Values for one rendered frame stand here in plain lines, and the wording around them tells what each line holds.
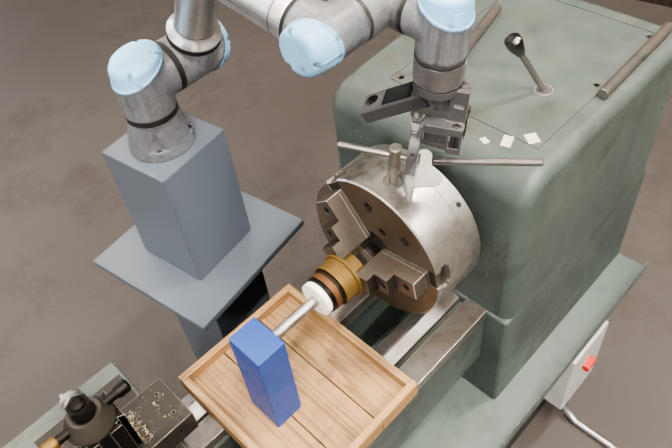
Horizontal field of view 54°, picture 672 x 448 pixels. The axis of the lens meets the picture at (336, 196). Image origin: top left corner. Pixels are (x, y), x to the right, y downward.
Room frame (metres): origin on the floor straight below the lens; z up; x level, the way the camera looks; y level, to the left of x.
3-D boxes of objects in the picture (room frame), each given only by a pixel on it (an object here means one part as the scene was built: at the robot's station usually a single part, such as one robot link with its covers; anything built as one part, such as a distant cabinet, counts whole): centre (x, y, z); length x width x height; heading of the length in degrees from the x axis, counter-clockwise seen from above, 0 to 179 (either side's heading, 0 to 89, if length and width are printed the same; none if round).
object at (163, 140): (1.19, 0.38, 1.15); 0.15 x 0.15 x 0.10
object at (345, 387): (0.66, 0.12, 0.89); 0.36 x 0.30 x 0.04; 40
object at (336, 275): (0.75, 0.02, 1.08); 0.09 x 0.09 x 0.09; 40
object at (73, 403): (0.51, 0.42, 1.17); 0.04 x 0.04 x 0.04
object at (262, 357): (0.62, 0.16, 1.00); 0.08 x 0.06 x 0.23; 40
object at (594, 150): (1.12, -0.39, 1.06); 0.59 x 0.48 x 0.39; 130
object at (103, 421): (0.51, 0.42, 1.14); 0.08 x 0.08 x 0.03
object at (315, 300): (0.68, 0.10, 1.08); 0.13 x 0.07 x 0.07; 130
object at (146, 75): (1.20, 0.37, 1.27); 0.13 x 0.12 x 0.14; 132
